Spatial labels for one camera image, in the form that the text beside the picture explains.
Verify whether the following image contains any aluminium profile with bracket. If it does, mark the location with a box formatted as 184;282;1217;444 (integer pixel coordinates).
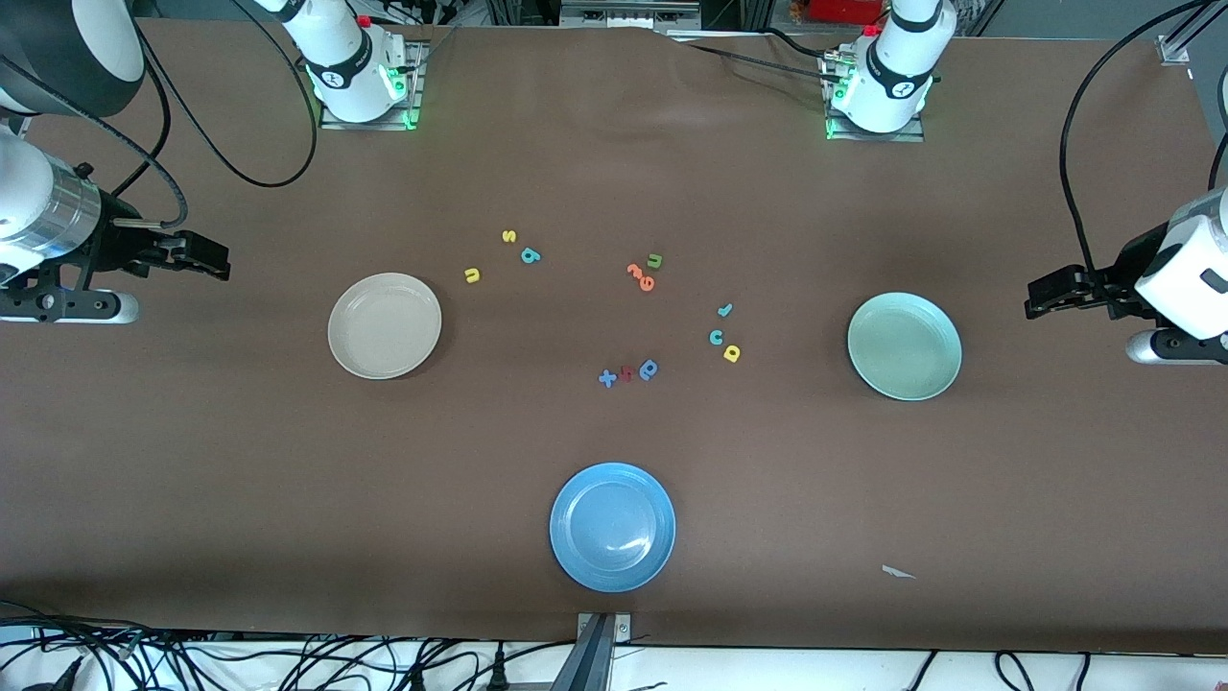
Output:
552;612;634;691

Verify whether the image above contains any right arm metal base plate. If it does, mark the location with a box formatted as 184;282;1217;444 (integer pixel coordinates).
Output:
319;38;429;131

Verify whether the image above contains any beige brown plate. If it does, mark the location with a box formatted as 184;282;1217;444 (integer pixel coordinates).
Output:
328;273;443;380

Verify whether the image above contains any aluminium corner bracket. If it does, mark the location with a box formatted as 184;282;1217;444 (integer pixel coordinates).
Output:
1156;0;1228;66

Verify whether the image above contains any pale green plate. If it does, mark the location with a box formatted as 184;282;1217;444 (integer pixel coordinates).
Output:
847;292;963;401

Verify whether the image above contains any grey aluminium frame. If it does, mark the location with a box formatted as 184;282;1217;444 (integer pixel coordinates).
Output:
559;0;703;32

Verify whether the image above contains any red box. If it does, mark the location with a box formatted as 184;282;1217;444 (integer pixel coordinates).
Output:
809;0;886;25

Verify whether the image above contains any short black table cable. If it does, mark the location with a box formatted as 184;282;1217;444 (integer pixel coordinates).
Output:
763;26;838;62

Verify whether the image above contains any blue plate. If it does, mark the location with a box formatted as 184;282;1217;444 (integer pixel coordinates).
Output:
549;463;677;593

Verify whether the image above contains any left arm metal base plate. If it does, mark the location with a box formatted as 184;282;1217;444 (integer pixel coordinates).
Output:
823;53;927;144

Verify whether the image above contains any long black table cable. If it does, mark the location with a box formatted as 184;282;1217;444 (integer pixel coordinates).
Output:
686;42;832;78

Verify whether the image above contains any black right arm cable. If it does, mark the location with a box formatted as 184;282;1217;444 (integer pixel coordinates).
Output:
58;0;320;231

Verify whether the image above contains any tangled black cable bundle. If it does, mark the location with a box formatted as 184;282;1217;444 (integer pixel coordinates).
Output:
0;600;577;691

